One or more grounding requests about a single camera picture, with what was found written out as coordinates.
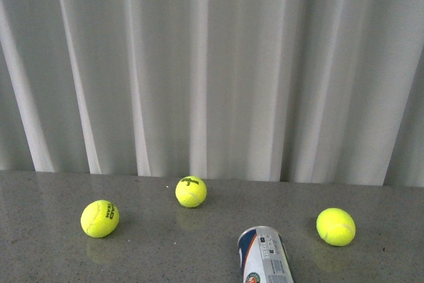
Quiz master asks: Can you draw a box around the far Wilson tennis ball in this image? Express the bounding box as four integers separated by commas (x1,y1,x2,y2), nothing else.
175,176,207,208

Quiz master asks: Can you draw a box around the Roland Garros tennis ball can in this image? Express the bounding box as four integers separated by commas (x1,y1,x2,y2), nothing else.
237,226,294,283

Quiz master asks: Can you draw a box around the plain yellow tennis ball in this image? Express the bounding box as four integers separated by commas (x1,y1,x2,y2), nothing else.
316,207,356,247

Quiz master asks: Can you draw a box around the white pleated curtain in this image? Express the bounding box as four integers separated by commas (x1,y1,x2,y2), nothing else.
1,0,423,186

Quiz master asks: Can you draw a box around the Head Team tennis ball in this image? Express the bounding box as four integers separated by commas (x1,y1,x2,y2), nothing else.
80,199,120,238

